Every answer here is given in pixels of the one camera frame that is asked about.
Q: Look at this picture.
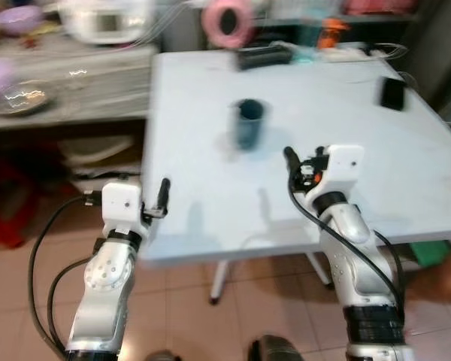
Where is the pink ring-shaped object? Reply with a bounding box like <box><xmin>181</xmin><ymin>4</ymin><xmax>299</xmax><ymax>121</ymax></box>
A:
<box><xmin>202</xmin><ymin>0</ymin><xmax>257</xmax><ymax>48</ymax></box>

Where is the small black box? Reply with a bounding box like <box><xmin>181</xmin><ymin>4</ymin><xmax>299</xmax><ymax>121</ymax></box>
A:
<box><xmin>380</xmin><ymin>76</ymin><xmax>407</xmax><ymax>112</ymax></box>

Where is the white table leg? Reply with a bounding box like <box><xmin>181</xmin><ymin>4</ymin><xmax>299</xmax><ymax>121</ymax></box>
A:
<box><xmin>307</xmin><ymin>251</ymin><xmax>334</xmax><ymax>289</ymax></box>
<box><xmin>210</xmin><ymin>259</ymin><xmax>231</xmax><ymax>306</ymax></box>

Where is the grey stone counter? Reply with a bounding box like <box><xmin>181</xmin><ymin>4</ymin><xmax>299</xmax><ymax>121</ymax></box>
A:
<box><xmin>0</xmin><ymin>36</ymin><xmax>160</xmax><ymax>133</ymax></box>

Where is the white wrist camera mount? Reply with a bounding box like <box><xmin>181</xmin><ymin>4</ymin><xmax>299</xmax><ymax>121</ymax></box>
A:
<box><xmin>101</xmin><ymin>181</ymin><xmax>153</xmax><ymax>235</ymax></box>
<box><xmin>304</xmin><ymin>144</ymin><xmax>366</xmax><ymax>209</ymax></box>

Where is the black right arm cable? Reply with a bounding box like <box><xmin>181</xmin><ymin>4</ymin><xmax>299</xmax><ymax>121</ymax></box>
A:
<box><xmin>287</xmin><ymin>174</ymin><xmax>405</xmax><ymax>317</ymax></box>

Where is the purple plastic bowl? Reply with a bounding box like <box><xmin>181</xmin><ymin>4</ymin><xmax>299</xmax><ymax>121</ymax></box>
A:
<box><xmin>0</xmin><ymin>5</ymin><xmax>45</xmax><ymax>38</ymax></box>

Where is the white plastic bin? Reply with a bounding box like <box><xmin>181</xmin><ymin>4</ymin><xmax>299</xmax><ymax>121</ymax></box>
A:
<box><xmin>59</xmin><ymin>135</ymin><xmax>137</xmax><ymax>182</ymax></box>

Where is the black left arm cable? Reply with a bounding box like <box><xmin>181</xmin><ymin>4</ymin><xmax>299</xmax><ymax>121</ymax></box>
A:
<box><xmin>27</xmin><ymin>193</ymin><xmax>100</xmax><ymax>359</ymax></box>

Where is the long black case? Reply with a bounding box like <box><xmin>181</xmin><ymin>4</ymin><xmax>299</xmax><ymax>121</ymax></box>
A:
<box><xmin>238</xmin><ymin>46</ymin><xmax>295</xmax><ymax>71</ymax></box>

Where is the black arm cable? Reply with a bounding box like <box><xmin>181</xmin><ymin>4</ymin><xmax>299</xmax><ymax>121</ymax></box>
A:
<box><xmin>27</xmin><ymin>193</ymin><xmax>100</xmax><ymax>359</ymax></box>
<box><xmin>287</xmin><ymin>174</ymin><xmax>405</xmax><ymax>317</ymax></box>

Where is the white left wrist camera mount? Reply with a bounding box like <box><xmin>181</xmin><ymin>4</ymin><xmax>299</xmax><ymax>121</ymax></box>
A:
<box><xmin>101</xmin><ymin>181</ymin><xmax>153</xmax><ymax>235</ymax></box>

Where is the red plastic stool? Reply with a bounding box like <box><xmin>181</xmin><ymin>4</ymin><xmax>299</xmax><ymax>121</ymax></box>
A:
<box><xmin>0</xmin><ymin>149</ymin><xmax>43</xmax><ymax>250</ymax></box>

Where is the round glass lid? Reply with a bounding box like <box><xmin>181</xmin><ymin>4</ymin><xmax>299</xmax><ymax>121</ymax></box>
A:
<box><xmin>0</xmin><ymin>82</ymin><xmax>58</xmax><ymax>116</ymax></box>

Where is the person's bare leg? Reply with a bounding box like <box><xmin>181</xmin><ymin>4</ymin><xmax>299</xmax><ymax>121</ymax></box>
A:
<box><xmin>412</xmin><ymin>251</ymin><xmax>451</xmax><ymax>303</ymax></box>

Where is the dark robot foot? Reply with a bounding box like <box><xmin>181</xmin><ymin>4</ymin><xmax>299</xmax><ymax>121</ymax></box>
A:
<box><xmin>247</xmin><ymin>335</ymin><xmax>306</xmax><ymax>361</ymax></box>

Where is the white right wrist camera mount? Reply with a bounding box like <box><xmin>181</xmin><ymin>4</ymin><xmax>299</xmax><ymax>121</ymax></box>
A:
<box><xmin>304</xmin><ymin>144</ymin><xmax>366</xmax><ymax>209</ymax></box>

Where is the white power strip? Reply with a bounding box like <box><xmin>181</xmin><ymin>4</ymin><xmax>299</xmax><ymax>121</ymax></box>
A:
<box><xmin>316</xmin><ymin>44</ymin><xmax>378</xmax><ymax>63</ymax></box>

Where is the teal plastic cup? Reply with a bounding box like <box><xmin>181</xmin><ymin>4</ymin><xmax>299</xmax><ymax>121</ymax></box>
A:
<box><xmin>234</xmin><ymin>99</ymin><xmax>268</xmax><ymax>150</ymax></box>

